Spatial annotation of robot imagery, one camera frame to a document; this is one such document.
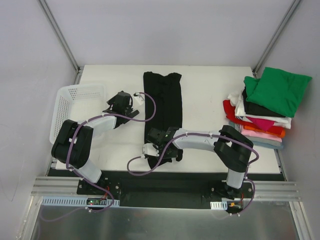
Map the white plastic basket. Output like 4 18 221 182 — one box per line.
49 83 107 144

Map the orange folded t-shirt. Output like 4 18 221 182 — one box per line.
243 125 286 138

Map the left aluminium corner post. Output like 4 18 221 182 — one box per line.
37 0 84 85

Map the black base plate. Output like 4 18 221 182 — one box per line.
76 170 253 209

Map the black graphic t-shirt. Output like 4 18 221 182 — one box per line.
142 71 184 169

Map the black folded t-shirt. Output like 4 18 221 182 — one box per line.
242 88 285 118

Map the right slotted cable duct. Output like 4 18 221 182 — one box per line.
210 201 228 211

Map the magenta folded t-shirt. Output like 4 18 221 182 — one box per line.
247 117 275 131

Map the right aluminium corner post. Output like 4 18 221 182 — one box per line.
252 0 303 78

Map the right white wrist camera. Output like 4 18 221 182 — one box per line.
142 143 160 158

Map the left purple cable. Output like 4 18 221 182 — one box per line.
39 91 158 221

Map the white folded t-shirt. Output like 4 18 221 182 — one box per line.
227 91 292 129

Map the grey folded t-shirt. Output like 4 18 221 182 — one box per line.
252 139 284 149

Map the green folded t-shirt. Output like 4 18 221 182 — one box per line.
244 67 313 118

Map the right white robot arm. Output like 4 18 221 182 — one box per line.
142 125 254 200

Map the slotted cable duct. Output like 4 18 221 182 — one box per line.
210 201 228 211
42 196 120 208

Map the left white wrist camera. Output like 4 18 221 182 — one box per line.
132 92 145 108

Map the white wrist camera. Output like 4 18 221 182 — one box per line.
132 92 145 108
142 143 160 158

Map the light blue folded t-shirt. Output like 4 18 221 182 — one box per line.
228 121 284 150

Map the aluminium rail frame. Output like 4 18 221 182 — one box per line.
31 149 301 201

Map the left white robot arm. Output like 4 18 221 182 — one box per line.
51 91 144 195

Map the left slotted cable duct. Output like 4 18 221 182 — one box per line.
42 196 120 208

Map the aluminium corner post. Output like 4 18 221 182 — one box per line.
252 0 303 78
37 0 84 85

